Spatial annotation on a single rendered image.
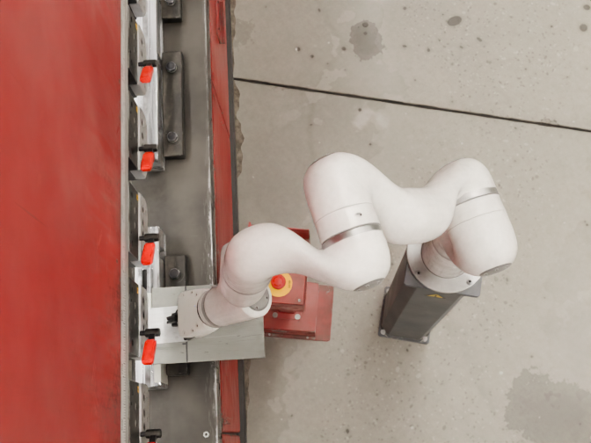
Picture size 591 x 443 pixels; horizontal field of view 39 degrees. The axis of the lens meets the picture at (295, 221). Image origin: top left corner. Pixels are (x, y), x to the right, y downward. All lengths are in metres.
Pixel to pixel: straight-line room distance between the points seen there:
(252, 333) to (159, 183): 0.50
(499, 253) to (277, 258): 0.48
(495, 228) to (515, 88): 1.74
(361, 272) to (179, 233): 0.96
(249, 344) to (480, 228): 0.65
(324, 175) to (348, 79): 1.94
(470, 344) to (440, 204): 1.56
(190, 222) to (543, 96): 1.64
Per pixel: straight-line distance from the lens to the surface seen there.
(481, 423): 2.98
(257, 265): 1.31
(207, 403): 2.08
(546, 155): 3.21
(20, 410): 1.08
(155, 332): 1.71
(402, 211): 1.39
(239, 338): 1.95
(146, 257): 1.69
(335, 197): 1.29
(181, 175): 2.19
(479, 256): 1.58
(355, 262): 1.27
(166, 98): 2.25
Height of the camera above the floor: 2.93
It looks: 75 degrees down
